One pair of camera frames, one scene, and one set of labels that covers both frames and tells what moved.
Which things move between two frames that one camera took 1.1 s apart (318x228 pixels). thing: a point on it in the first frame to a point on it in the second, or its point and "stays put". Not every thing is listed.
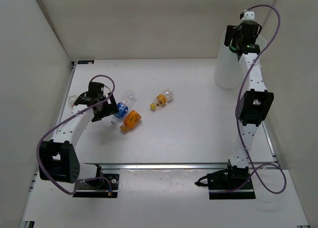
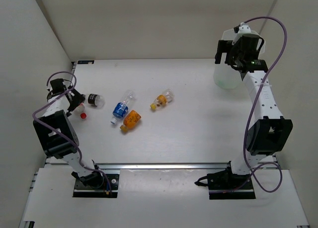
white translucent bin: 228,72 stays put
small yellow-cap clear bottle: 166,97 stays put
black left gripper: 111,109 to 77,99
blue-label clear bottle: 122,108 stays put
